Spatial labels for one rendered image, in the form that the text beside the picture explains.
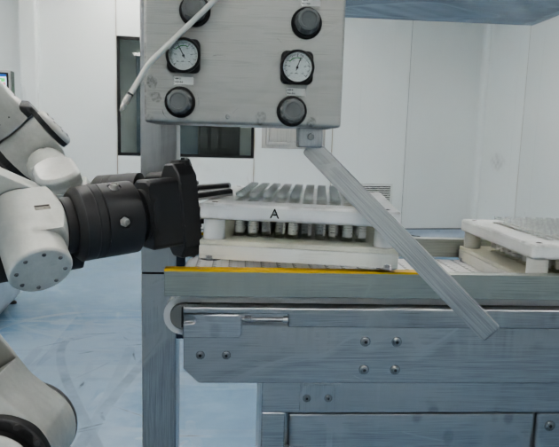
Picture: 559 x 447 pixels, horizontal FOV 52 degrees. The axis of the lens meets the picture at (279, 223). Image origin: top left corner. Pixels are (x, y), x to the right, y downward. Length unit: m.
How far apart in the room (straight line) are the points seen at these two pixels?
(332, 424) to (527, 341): 0.28
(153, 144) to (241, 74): 0.36
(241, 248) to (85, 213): 0.19
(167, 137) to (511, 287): 0.57
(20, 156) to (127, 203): 0.50
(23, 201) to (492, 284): 0.56
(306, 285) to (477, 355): 0.24
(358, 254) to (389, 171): 5.78
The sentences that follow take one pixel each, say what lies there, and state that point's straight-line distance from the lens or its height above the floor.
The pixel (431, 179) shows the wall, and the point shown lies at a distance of 6.68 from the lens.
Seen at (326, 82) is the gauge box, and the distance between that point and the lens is 0.66.
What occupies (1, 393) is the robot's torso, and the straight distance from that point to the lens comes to 0.91.
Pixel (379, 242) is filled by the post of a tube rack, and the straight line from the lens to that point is 0.70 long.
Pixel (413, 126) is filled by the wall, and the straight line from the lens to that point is 6.56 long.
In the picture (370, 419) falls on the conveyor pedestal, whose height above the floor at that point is 0.65.
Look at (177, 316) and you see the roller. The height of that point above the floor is 0.81.
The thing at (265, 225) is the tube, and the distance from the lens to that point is 0.73.
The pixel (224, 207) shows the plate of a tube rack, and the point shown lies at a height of 0.95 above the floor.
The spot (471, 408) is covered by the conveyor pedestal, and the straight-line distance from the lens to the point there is 0.86.
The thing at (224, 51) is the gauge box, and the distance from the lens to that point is 0.65.
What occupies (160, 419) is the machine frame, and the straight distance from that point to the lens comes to 1.09.
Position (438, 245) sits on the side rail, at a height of 0.86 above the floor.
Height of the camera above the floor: 1.03
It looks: 8 degrees down
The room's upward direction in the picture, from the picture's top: 2 degrees clockwise
